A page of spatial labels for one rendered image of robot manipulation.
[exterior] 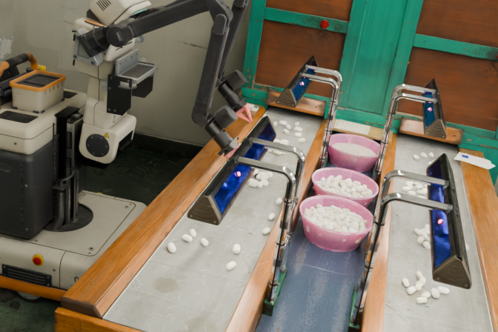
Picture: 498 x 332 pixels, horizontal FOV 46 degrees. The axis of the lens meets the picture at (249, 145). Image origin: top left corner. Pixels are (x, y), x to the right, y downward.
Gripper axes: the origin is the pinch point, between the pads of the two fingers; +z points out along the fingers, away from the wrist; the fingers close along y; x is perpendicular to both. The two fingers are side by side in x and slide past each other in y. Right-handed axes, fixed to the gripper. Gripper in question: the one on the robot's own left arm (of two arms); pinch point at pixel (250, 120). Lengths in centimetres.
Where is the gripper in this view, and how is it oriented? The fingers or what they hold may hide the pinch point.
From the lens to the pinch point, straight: 259.3
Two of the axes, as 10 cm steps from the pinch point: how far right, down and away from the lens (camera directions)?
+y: 2.5, -3.2, 9.1
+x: -7.4, 5.4, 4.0
